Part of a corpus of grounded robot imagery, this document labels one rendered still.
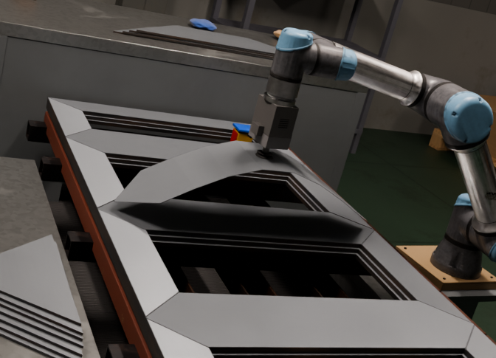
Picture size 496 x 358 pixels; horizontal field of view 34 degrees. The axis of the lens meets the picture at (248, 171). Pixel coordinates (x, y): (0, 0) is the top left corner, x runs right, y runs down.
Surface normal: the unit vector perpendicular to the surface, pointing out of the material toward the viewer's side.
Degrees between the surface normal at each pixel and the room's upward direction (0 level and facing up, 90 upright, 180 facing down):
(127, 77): 90
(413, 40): 90
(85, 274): 0
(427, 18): 90
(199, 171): 27
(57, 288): 0
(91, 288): 0
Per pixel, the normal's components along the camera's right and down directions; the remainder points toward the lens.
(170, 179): -0.24, -0.84
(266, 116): -0.85, -0.04
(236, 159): -0.04, -0.90
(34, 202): 0.25, -0.91
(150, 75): 0.35, 0.40
